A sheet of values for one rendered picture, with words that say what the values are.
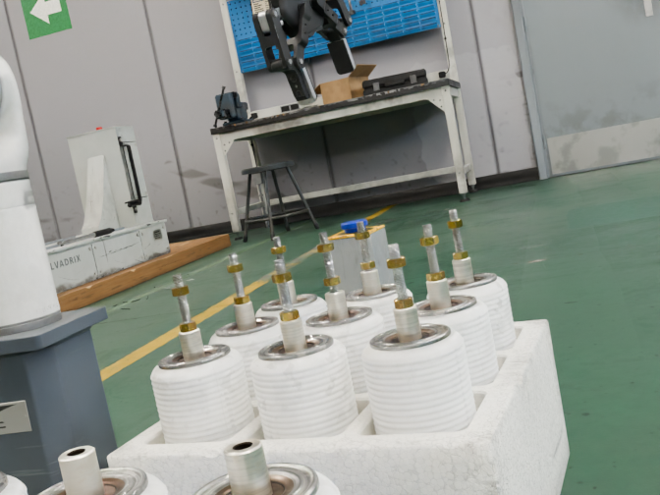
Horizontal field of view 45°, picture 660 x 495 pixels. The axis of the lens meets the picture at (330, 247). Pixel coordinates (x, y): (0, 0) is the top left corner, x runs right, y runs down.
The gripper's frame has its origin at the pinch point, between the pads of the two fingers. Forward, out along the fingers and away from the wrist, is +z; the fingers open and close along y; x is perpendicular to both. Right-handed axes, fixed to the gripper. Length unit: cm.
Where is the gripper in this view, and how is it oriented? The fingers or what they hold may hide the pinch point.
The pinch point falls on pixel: (326, 82)
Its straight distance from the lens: 88.6
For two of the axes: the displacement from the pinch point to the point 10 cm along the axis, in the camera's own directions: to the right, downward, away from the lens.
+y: 4.6, -5.1, 7.3
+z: 3.5, 8.6, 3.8
